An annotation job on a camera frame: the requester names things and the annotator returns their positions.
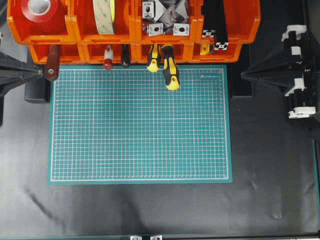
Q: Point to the black rack base block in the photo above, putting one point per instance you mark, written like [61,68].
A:
[37,91]
[238,87]

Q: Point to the grey corner bracket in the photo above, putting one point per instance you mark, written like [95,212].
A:
[181,29]
[176,11]
[151,10]
[154,29]

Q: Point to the yellow tool in right bin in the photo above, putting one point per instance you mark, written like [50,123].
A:
[206,49]

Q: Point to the long yellow black screwdriver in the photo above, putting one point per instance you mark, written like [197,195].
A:
[170,70]

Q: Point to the black aluminium extrusion right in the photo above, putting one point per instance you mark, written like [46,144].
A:
[220,26]

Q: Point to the black rack base block left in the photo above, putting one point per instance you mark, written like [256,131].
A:
[37,91]

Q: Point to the short yellow black screwdriver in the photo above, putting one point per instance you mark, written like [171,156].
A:
[154,58]

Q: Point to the grey corner bracket top left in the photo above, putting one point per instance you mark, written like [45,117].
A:
[151,10]

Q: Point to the orange upper bin far left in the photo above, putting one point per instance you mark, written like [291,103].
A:
[27,33]

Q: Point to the green cutting mat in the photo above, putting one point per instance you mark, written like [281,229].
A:
[124,126]

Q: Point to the orange upper bin right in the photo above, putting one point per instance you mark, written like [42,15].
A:
[242,21]

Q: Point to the dark red wooden tool handle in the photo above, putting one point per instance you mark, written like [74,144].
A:
[52,65]

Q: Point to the grey corner bracket top right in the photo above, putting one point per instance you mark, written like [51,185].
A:
[176,11]

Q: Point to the black foam tape roll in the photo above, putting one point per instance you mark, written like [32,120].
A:
[104,15]

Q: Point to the orange lower bin right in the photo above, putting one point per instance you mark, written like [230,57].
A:
[217,56]

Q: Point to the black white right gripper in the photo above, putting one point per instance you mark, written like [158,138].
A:
[295,71]

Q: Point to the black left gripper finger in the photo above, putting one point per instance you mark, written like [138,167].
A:
[13,70]

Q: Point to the black tool handle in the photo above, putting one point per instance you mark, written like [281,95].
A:
[125,56]

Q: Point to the orange lower bin far left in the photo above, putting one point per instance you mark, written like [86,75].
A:
[70,53]

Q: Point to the black aluminium extrusion left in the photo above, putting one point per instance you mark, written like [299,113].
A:
[208,10]

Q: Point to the red tape roll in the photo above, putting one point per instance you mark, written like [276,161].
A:
[48,15]

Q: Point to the white and red tool handle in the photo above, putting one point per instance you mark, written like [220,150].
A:
[108,58]

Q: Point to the orange bin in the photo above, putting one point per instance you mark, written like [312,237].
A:
[70,53]
[94,53]
[142,38]
[180,52]
[27,33]
[242,21]
[217,56]
[84,24]

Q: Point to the grey corner bracket bottom left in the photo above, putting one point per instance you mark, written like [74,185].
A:
[154,29]

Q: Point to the grey corner bracket bottom right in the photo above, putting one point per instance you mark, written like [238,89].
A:
[181,29]

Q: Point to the black rack base block right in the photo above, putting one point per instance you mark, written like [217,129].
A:
[238,87]

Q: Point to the black aluminium extrusion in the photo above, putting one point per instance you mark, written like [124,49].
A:
[220,26]
[208,10]

